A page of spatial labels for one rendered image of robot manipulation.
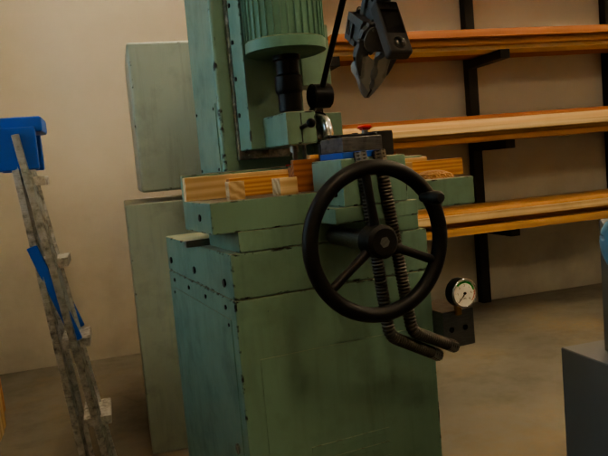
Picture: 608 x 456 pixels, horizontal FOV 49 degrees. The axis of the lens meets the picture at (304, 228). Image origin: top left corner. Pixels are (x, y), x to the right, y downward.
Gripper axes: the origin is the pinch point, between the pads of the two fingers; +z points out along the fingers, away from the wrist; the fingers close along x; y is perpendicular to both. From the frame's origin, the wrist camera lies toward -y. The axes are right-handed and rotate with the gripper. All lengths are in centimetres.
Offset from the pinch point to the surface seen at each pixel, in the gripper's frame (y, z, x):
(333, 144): -5.7, 7.7, 9.2
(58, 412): 104, 187, 59
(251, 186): 8.1, 23.9, 19.6
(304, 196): -6.6, 18.3, 14.2
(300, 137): 9.4, 13.8, 8.8
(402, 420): -32, 61, -4
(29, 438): 83, 174, 71
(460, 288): -23.1, 34.3, -16.7
